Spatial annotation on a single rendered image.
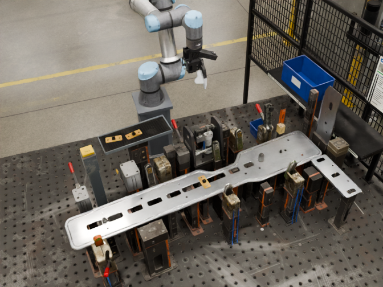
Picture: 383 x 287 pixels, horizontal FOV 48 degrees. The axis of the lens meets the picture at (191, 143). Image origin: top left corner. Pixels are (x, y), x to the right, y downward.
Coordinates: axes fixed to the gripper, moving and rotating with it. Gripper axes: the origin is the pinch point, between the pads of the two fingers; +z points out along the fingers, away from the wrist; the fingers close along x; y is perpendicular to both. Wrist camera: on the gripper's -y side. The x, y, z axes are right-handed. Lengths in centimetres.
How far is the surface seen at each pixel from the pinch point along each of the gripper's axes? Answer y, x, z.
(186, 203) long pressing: 24, 32, 44
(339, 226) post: -50, 64, 71
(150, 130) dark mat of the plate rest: 25.2, -8.0, 28.0
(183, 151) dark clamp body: 13.4, 6.9, 36.3
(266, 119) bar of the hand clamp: -34.6, 10.4, 30.4
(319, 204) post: -51, 47, 73
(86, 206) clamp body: 69, 12, 45
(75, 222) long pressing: 76, 19, 44
